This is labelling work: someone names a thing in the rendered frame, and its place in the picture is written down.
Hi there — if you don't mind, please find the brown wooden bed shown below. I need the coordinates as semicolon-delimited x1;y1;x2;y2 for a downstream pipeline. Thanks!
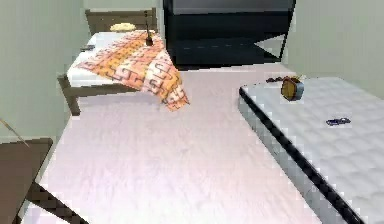
57;7;167;117

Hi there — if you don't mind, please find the round brown alarm clock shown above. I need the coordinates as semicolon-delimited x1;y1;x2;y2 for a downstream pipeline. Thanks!
280;76;305;102

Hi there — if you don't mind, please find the orange patterned blanket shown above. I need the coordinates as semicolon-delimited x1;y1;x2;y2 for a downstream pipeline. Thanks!
76;30;191;112

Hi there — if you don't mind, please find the small dark blue object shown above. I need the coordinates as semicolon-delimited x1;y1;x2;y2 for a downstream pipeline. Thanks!
325;117;352;127

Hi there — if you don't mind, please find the thin tan stick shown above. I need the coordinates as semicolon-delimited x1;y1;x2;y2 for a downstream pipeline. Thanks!
0;118;30;148

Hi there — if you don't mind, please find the black shelf unit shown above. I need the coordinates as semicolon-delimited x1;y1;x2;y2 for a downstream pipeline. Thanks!
162;0;297;70

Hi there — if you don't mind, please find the pale yellow pillow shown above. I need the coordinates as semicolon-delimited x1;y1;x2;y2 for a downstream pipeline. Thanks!
109;22;137;33

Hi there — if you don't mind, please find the white quilted mattress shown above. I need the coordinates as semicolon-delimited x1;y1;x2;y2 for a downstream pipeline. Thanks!
238;76;384;224

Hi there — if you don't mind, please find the thin black bat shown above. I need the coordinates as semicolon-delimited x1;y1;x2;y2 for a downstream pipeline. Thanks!
143;10;154;47

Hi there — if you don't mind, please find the dark brown table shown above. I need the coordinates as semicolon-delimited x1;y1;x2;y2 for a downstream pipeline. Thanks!
0;137;90;224

